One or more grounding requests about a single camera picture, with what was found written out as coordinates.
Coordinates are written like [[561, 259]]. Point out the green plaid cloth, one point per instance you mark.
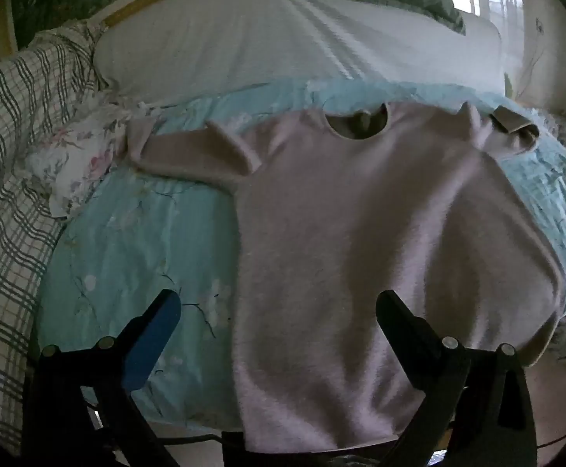
[[10, 155]]

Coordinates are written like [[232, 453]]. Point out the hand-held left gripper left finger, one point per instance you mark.
[[151, 340]]

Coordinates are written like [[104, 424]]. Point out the pink fuzzy sweater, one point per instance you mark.
[[336, 228]]

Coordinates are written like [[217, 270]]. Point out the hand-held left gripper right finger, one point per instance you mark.
[[404, 335]]

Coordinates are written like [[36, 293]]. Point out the white ribbed duvet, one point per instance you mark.
[[263, 44]]

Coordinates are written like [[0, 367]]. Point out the white floral pillow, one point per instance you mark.
[[83, 155]]

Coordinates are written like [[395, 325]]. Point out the teal floral blanket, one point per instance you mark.
[[132, 243]]

